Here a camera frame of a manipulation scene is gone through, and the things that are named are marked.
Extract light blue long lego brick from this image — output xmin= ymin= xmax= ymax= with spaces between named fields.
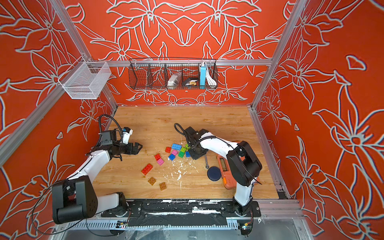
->
xmin=172 ymin=144 xmax=183 ymax=151

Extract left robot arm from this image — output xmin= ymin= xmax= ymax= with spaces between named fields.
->
xmin=52 ymin=127 xmax=143 ymax=225

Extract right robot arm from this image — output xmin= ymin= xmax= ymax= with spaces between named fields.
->
xmin=174 ymin=124 xmax=263 ymax=217

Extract long red lego brick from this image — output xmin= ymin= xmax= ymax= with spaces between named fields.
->
xmin=141 ymin=164 xmax=153 ymax=176

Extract pink lego brick lower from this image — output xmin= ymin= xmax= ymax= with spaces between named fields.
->
xmin=157 ymin=158 xmax=164 ymax=166

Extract brown lego plate left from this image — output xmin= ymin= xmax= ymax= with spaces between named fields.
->
xmin=148 ymin=177 xmax=157 ymax=186

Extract brown lego plate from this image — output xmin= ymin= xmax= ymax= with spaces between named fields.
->
xmin=148 ymin=177 xmax=157 ymax=186
xmin=159 ymin=182 xmax=167 ymax=191

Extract brown lego plate right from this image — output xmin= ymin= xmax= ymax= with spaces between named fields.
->
xmin=159 ymin=182 xmax=167 ymax=191

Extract dark blue round disc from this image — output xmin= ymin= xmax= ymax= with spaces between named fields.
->
xmin=207 ymin=166 xmax=222 ymax=182

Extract orange tool case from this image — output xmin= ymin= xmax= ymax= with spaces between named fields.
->
xmin=217 ymin=148 xmax=263 ymax=189

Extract black object in basket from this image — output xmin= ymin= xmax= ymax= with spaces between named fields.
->
xmin=182 ymin=78 xmax=200 ymax=87

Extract clear bag in basket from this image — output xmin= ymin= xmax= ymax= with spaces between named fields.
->
xmin=167 ymin=73 xmax=182 ymax=90

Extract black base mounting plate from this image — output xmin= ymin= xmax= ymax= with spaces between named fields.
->
xmin=101 ymin=199 xmax=261 ymax=229

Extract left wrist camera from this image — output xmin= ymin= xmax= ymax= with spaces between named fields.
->
xmin=122 ymin=127 xmax=133 ymax=145

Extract white cables in basket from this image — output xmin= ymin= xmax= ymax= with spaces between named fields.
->
xmin=205 ymin=69 xmax=218 ymax=89

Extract black wire wall basket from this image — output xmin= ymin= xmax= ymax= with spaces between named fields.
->
xmin=128 ymin=58 xmax=219 ymax=90

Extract clear plastic wall bin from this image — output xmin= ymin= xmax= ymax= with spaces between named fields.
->
xmin=59 ymin=62 xmax=111 ymax=100

